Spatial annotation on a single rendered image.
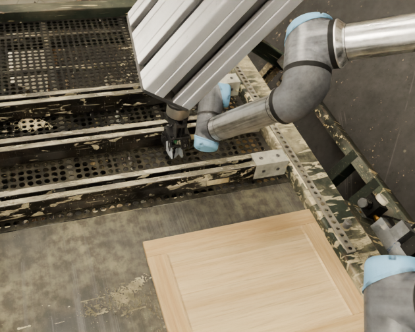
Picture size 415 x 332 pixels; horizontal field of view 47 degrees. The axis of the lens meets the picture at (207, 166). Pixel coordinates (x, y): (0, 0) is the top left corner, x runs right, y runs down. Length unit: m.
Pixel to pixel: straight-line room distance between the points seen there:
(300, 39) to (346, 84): 1.71
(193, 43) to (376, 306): 0.44
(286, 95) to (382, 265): 0.60
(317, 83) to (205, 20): 0.84
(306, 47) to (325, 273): 0.69
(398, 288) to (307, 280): 0.85
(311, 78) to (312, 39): 0.10
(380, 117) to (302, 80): 1.57
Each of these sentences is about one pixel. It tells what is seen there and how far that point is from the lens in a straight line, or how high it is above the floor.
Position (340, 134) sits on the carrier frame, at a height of 0.18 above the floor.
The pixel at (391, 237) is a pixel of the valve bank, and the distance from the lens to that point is 1.65.
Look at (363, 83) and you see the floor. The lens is 2.82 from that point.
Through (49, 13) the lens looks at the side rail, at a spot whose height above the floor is 1.48.
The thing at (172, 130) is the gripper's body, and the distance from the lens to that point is 1.59.
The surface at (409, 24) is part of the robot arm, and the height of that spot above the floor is 1.30.
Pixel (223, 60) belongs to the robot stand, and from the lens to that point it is 0.34.
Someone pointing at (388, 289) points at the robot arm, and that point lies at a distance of 0.65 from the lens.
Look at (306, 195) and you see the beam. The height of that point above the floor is 0.90.
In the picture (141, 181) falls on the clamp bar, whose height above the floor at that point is 1.36.
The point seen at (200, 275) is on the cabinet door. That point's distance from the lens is 1.41.
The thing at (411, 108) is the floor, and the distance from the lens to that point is 2.62.
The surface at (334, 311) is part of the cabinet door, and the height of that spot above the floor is 0.97.
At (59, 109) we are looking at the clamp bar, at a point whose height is 1.51.
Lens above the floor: 2.20
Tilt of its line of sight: 40 degrees down
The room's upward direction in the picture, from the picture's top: 70 degrees counter-clockwise
